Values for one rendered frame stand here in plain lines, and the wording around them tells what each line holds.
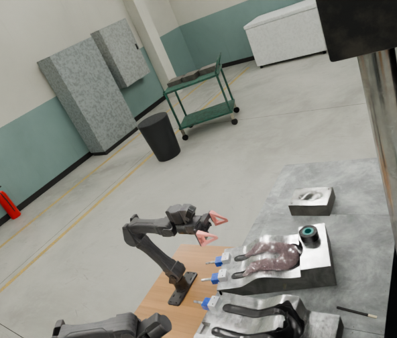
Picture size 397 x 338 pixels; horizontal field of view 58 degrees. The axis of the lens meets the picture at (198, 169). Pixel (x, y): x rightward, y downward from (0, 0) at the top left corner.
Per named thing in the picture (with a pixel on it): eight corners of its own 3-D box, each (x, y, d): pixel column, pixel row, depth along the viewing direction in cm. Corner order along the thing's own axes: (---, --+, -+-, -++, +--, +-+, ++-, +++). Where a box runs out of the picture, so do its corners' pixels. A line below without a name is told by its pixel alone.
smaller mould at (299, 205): (291, 215, 192) (288, 205, 189) (298, 198, 202) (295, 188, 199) (329, 216, 180) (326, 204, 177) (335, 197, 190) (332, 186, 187)
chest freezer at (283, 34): (338, 39, 727) (328, -8, 688) (327, 53, 678) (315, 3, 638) (271, 56, 825) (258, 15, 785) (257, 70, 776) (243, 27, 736)
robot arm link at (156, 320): (172, 315, 121) (146, 296, 117) (172, 337, 113) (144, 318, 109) (147, 332, 124) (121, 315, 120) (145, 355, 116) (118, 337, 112)
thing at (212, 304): (193, 310, 154) (188, 302, 152) (198, 300, 157) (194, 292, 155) (218, 315, 146) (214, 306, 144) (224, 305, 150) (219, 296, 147)
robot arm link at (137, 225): (178, 214, 152) (127, 213, 170) (167, 228, 146) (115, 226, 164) (188, 235, 158) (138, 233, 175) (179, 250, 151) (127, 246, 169)
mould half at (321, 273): (220, 298, 162) (212, 281, 157) (228, 256, 184) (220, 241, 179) (336, 285, 144) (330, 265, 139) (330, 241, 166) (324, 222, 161)
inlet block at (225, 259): (206, 271, 177) (202, 263, 174) (208, 263, 181) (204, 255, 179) (231, 267, 172) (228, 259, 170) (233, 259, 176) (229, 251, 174)
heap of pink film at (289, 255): (241, 280, 158) (235, 267, 155) (245, 251, 173) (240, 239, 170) (301, 272, 149) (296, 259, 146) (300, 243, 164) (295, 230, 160)
